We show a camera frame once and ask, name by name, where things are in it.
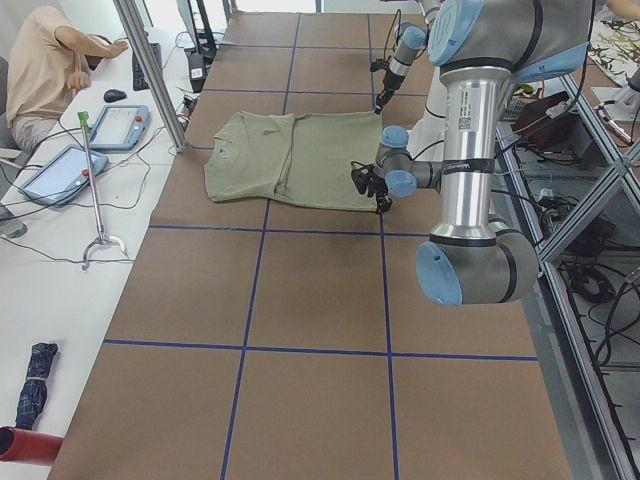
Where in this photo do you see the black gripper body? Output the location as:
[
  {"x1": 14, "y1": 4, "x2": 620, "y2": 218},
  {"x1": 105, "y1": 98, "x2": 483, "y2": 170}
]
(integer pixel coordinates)
[
  {"x1": 367, "y1": 175, "x2": 389, "y2": 200},
  {"x1": 378, "y1": 68, "x2": 404, "y2": 100}
]

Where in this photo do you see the olive green t-shirt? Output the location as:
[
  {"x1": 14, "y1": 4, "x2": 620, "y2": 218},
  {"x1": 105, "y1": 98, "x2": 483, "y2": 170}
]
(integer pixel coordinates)
[{"x1": 204, "y1": 111, "x2": 382, "y2": 212}]

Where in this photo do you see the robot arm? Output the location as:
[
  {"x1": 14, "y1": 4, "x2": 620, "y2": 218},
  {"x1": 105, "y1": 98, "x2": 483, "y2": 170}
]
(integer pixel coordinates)
[
  {"x1": 370, "y1": 1, "x2": 443, "y2": 115},
  {"x1": 373, "y1": 1, "x2": 595, "y2": 305}
]

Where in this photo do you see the black power adapter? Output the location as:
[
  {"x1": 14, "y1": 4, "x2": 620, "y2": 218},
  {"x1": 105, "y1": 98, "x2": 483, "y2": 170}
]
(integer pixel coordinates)
[{"x1": 187, "y1": 52, "x2": 207, "y2": 93}]

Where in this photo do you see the black keyboard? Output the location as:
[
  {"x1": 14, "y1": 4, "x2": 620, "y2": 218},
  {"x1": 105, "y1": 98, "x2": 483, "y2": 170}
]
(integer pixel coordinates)
[{"x1": 131, "y1": 41, "x2": 163, "y2": 92}]

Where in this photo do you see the far teach pendant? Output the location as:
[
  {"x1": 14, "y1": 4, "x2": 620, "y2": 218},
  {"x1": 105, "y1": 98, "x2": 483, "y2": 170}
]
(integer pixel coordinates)
[{"x1": 89, "y1": 104, "x2": 150, "y2": 153}]

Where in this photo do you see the teach pendant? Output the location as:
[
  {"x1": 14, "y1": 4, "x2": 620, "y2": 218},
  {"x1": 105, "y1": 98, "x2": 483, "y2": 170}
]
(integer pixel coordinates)
[
  {"x1": 89, "y1": 104, "x2": 150, "y2": 153},
  {"x1": 18, "y1": 145, "x2": 89, "y2": 206}
]

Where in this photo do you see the black computer mouse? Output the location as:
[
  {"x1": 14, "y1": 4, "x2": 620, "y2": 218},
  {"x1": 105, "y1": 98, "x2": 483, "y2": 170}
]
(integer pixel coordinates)
[{"x1": 103, "y1": 89, "x2": 127, "y2": 103}]

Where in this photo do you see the metal reacher grabber stick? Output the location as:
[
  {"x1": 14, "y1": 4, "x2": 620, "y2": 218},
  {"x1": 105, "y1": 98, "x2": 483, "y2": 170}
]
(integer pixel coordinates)
[{"x1": 77, "y1": 111, "x2": 129, "y2": 271}]

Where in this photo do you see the near teach pendant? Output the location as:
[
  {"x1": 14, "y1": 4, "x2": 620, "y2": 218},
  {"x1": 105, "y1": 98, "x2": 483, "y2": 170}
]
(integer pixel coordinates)
[{"x1": 18, "y1": 145, "x2": 89, "y2": 206}]

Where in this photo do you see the seated person beige shirt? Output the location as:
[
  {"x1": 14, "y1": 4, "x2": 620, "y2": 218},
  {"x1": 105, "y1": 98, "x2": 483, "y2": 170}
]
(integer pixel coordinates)
[{"x1": 6, "y1": 5, "x2": 128, "y2": 153}]

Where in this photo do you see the folded blue umbrella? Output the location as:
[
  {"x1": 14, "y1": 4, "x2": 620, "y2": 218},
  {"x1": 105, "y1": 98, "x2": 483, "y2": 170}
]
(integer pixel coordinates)
[{"x1": 15, "y1": 342, "x2": 59, "y2": 430}]

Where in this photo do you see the red cylinder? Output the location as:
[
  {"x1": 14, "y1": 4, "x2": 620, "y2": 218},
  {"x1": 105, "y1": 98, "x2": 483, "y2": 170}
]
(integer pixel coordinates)
[{"x1": 1, "y1": 426, "x2": 64, "y2": 466}]

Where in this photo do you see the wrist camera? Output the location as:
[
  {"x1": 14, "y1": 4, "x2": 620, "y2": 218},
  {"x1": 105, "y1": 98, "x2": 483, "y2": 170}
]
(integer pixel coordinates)
[
  {"x1": 369, "y1": 59, "x2": 389, "y2": 73},
  {"x1": 350, "y1": 161, "x2": 373, "y2": 198}
]

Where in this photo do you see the aluminium frame post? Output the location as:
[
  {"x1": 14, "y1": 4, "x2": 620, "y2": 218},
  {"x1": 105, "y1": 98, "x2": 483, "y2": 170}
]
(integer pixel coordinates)
[{"x1": 113, "y1": 0, "x2": 187, "y2": 153}]

